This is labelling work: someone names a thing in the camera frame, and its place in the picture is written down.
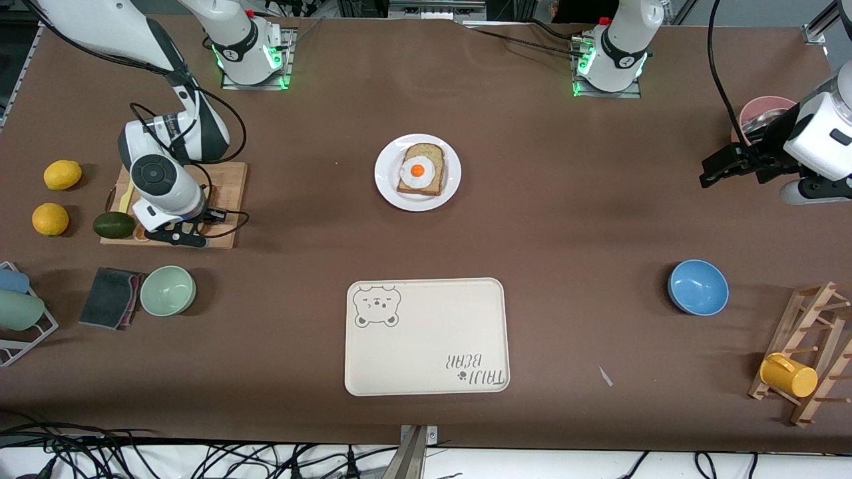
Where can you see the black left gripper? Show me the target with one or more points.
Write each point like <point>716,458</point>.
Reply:
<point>767,153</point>

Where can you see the brown bread slice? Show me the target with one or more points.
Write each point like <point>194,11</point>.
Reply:
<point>426,152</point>

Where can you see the toy fried egg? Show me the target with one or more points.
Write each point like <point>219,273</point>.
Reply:
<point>417,171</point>

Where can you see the white round plate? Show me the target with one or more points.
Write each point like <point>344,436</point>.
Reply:
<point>386,173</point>

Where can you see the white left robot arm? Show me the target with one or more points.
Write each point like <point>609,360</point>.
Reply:
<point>825,133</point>

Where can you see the pink ribbed bowl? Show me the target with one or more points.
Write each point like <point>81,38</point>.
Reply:
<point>749,106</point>

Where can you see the blue bowl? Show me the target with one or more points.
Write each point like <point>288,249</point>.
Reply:
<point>699,287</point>

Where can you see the wooden peg drying rack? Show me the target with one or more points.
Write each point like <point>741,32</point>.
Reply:
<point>779,336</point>

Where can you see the yellow mug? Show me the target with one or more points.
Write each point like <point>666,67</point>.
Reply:
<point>792,378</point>

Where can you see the small grey tape scrap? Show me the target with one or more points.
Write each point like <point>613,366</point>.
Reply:
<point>605,376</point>

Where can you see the cream tray with bear print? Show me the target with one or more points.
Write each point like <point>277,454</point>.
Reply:
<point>426,346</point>

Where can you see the wooden cutting board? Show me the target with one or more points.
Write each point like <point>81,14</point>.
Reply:
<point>229,193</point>

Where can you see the pale green bowl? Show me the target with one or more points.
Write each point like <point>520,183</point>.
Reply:
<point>168,291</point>

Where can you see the yellow plastic knife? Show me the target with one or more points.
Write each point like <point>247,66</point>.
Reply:
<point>126,198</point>

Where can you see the pink cloth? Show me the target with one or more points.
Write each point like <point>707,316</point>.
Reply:
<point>136,283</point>

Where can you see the dark green avocado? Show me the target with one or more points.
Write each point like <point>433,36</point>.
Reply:
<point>113,225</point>

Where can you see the dark grey cloth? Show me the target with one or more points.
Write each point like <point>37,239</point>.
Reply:
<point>106,296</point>

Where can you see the yellow lemon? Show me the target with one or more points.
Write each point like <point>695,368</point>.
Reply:
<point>62,175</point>

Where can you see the round orange-yellow citrus fruit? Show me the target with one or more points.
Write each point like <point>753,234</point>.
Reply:
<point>50,219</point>

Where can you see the pale green cup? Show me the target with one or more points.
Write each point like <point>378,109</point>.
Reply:
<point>20,311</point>

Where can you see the light blue cup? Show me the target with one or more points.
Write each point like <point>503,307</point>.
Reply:
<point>13,281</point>

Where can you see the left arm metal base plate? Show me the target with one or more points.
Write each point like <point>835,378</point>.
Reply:
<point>606,94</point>

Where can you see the aluminium table rail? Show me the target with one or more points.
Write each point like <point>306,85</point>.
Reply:
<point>26,60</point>
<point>815,32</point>

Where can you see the aluminium frame rail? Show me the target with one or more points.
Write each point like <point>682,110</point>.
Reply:
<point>416,459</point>

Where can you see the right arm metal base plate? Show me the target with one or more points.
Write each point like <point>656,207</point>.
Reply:
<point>290,60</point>

